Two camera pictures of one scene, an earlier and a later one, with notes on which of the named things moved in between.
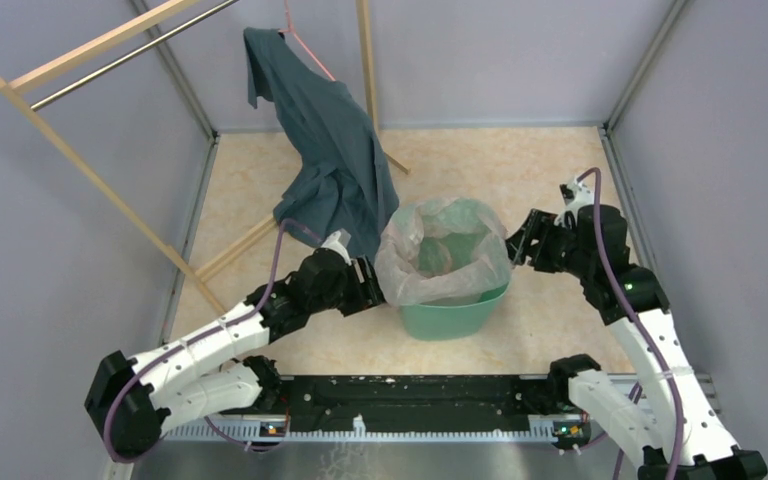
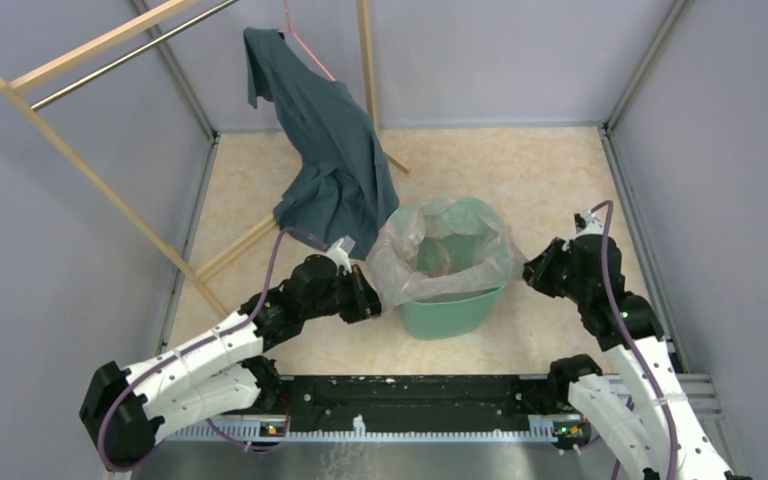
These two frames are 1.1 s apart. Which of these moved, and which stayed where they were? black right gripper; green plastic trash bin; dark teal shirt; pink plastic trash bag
Moved: black right gripper
Stayed: dark teal shirt; pink plastic trash bag; green plastic trash bin
